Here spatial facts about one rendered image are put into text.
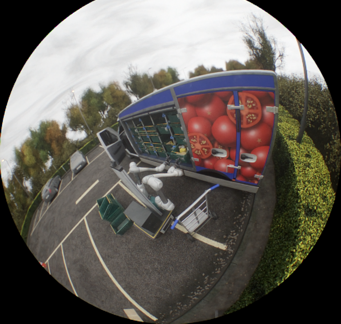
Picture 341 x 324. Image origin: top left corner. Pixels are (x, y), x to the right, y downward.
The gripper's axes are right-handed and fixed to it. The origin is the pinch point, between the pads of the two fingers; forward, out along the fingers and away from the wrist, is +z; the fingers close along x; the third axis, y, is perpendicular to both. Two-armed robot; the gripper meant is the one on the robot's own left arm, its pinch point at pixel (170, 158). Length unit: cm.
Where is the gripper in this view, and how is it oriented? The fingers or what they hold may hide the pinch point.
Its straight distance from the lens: 224.3
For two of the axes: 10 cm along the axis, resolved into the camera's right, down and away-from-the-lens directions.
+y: -7.6, -1.3, 6.4
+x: 3.3, 7.6, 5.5
